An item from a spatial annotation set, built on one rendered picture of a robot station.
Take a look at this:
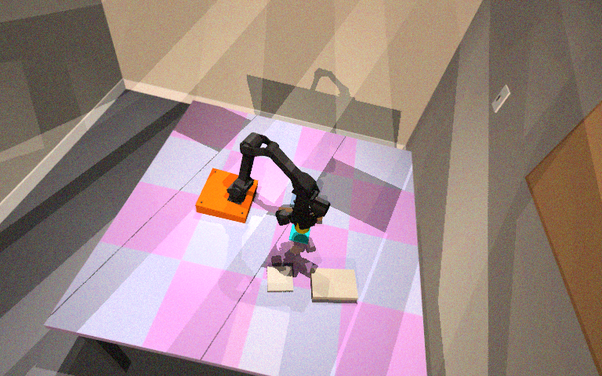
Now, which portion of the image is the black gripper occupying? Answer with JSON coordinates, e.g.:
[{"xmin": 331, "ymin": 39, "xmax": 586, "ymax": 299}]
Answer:
[{"xmin": 275, "ymin": 200, "xmax": 322, "ymax": 227}]

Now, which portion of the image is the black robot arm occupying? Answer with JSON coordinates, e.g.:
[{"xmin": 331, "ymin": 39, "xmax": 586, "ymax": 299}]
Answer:
[{"xmin": 227, "ymin": 132, "xmax": 330, "ymax": 230}]

